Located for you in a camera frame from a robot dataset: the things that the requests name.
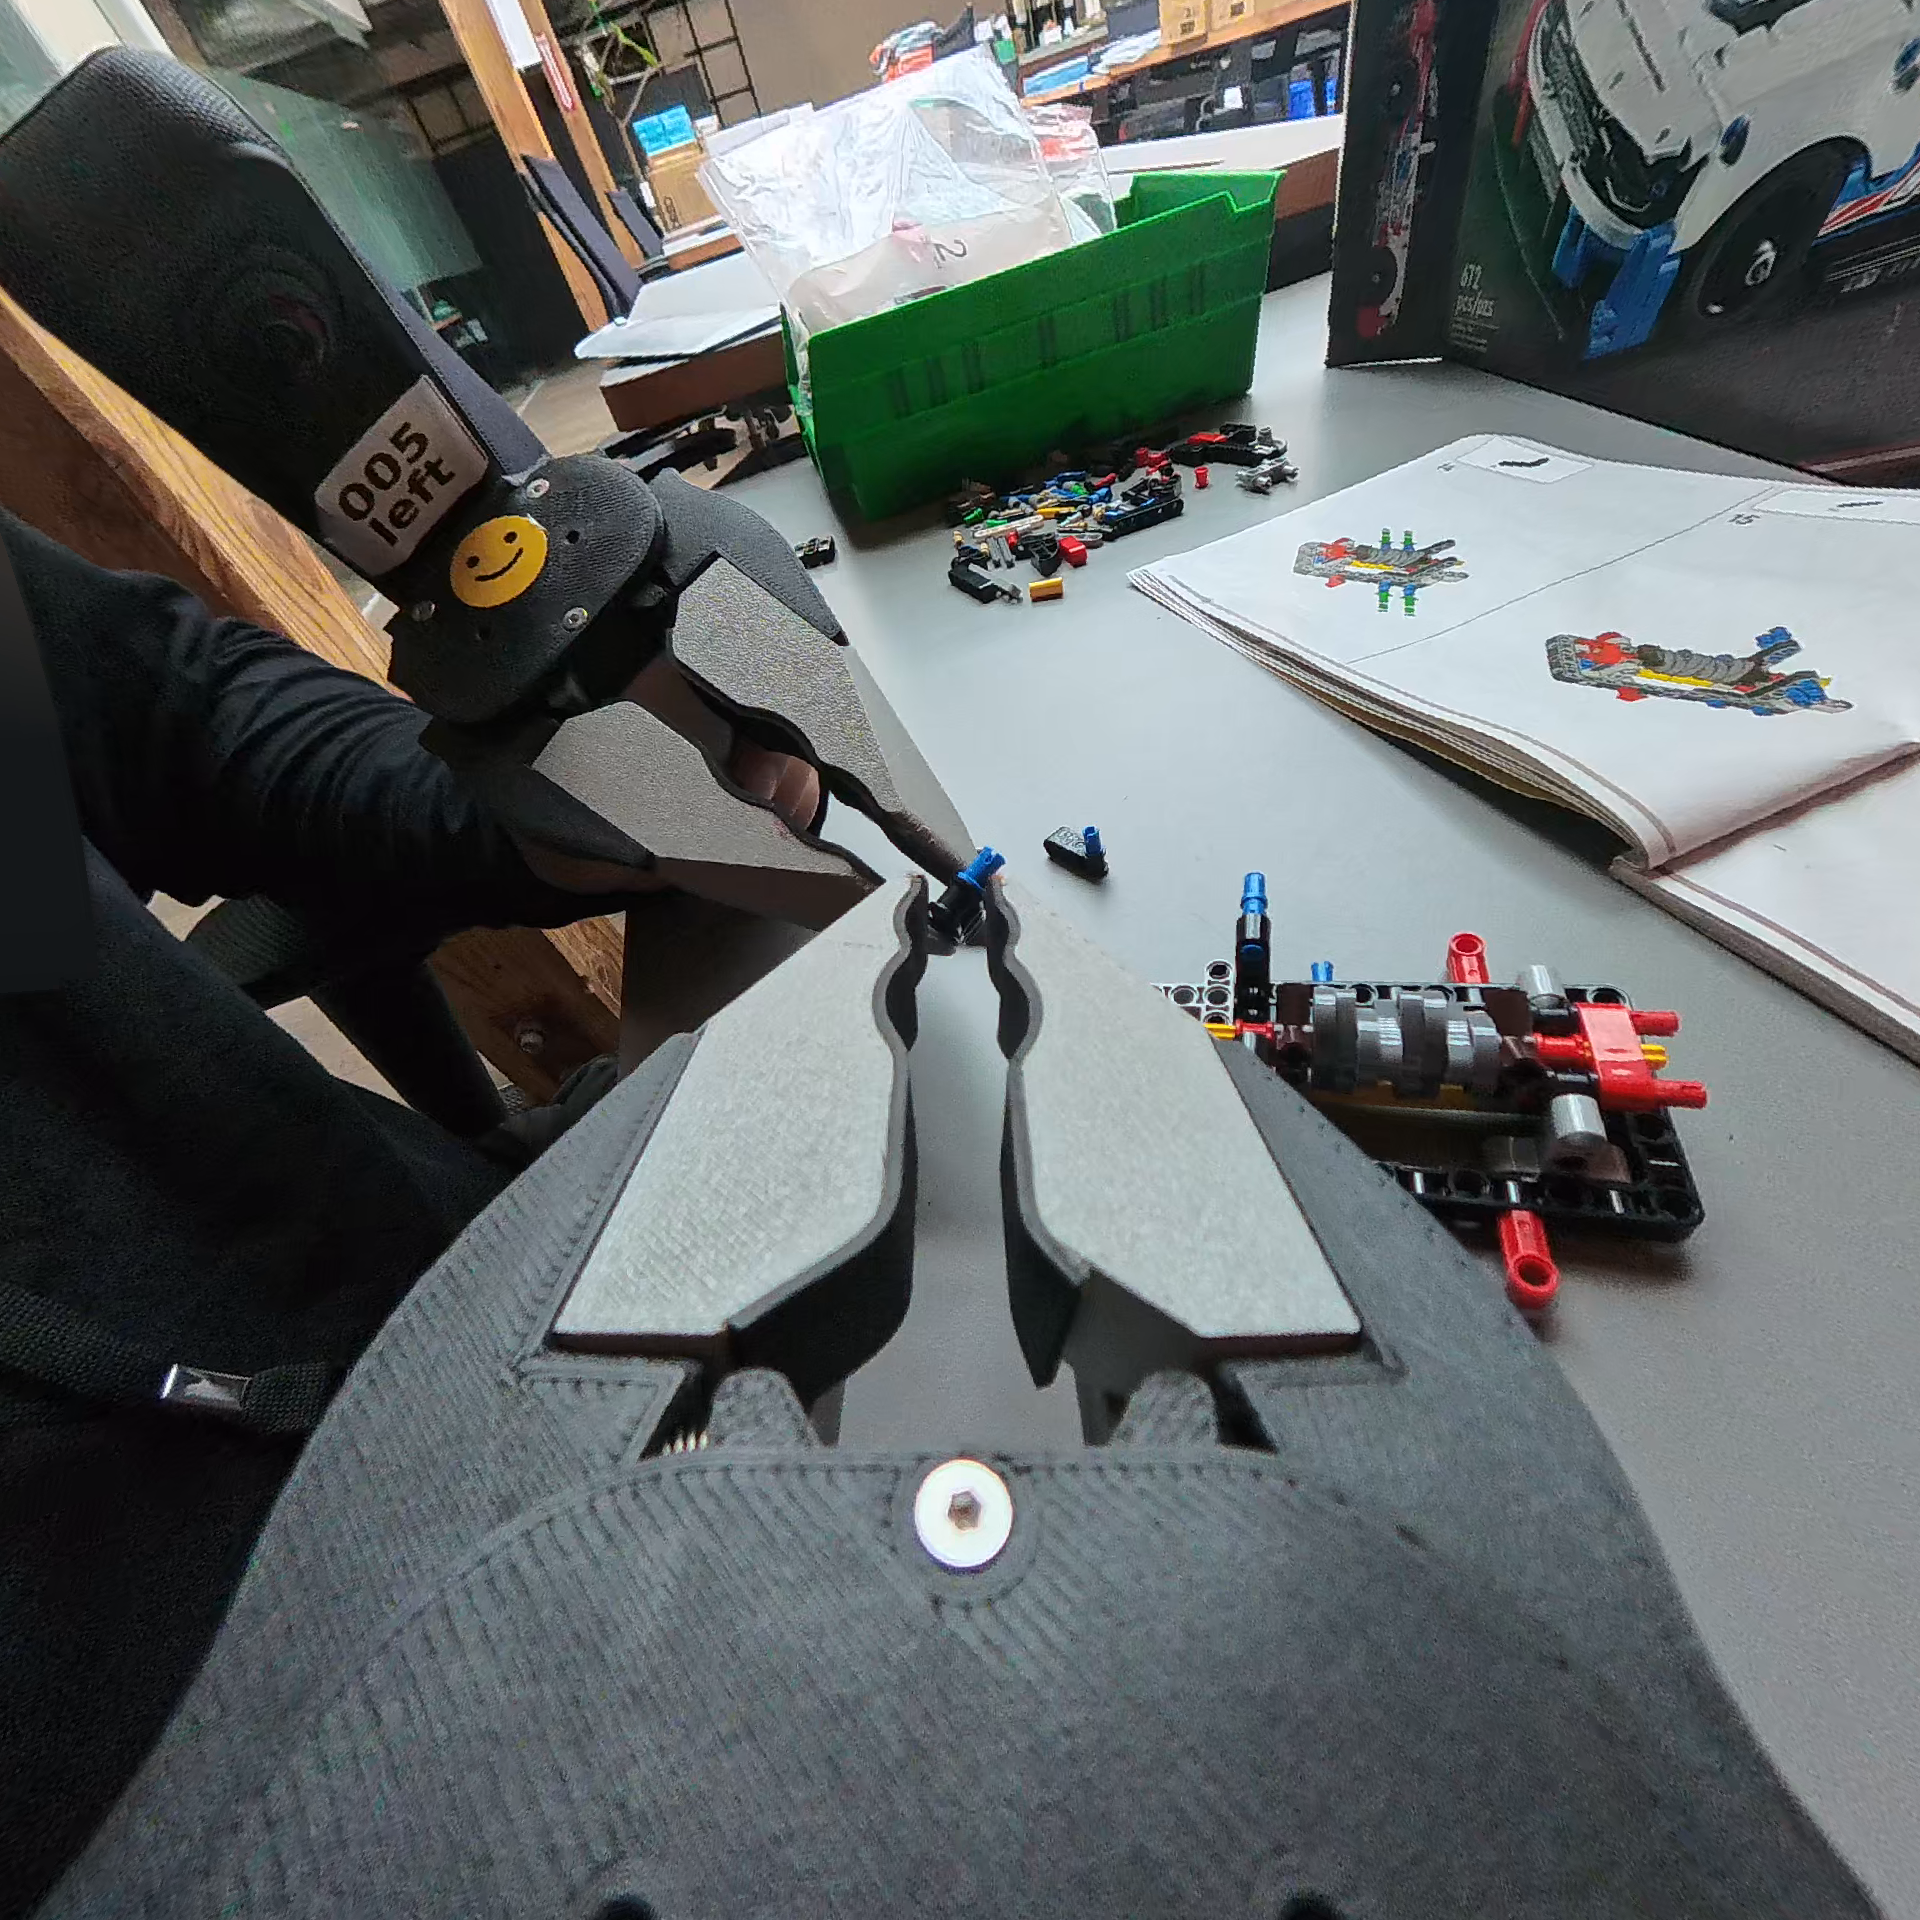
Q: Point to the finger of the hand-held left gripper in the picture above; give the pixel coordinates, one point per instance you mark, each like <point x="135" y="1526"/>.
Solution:
<point x="797" y="660"/>
<point x="676" y="809"/>

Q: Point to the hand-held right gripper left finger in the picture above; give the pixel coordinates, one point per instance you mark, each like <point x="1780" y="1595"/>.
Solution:
<point x="751" y="1171"/>

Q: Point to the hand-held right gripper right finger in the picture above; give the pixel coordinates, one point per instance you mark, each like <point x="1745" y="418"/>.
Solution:
<point x="1185" y="1185"/>

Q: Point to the lego chassis assembly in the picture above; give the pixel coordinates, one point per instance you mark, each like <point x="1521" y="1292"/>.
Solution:
<point x="1442" y="1049"/>

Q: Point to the black three-hole lego beam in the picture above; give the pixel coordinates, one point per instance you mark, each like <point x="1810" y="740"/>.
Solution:
<point x="949" y="916"/>

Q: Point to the small black lego piece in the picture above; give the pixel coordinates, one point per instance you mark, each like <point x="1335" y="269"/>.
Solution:
<point x="1073" y="857"/>

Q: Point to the person's left forearm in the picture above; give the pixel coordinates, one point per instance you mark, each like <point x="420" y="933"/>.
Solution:
<point x="226" y="720"/>

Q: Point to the pile of loose lego parts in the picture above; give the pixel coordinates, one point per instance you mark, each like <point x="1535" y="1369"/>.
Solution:
<point x="1095" y="502"/>

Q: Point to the lego instruction booklet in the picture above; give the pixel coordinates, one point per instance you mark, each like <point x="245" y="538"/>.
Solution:
<point x="1575" y="598"/>

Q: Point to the lego set box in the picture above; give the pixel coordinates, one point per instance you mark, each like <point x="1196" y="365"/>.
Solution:
<point x="1652" y="225"/>

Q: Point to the person's left hand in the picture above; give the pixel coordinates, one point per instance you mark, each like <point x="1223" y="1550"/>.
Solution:
<point x="764" y="787"/>

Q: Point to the black office chair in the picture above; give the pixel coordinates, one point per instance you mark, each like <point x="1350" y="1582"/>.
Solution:
<point x="579" y="241"/>

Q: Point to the green plastic bin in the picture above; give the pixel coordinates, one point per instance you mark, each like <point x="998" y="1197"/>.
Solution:
<point x="1037" y="346"/>

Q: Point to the clear plastic bag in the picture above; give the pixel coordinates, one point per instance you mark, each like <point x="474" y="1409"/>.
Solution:
<point x="902" y="180"/>

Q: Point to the wooden table leg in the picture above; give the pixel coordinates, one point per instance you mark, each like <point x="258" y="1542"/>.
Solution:
<point x="91" y="451"/>

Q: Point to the shelf of colourful bins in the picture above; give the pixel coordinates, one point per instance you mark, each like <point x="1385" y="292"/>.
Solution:
<point x="1201" y="75"/>

